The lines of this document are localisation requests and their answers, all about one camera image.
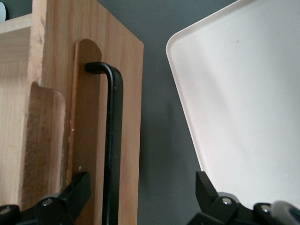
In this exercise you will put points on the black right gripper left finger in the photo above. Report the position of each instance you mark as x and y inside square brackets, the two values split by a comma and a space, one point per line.
[75, 187]

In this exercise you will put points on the white rectangular tray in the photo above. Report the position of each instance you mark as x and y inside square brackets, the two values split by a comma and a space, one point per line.
[239, 93]

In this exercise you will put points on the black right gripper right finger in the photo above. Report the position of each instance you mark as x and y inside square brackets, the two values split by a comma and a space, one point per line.
[206, 192]

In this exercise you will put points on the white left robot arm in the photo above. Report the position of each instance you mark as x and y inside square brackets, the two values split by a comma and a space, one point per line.
[2, 9]

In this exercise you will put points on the wooden drawer cabinet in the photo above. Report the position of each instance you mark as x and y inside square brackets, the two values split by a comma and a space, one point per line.
[129, 93]

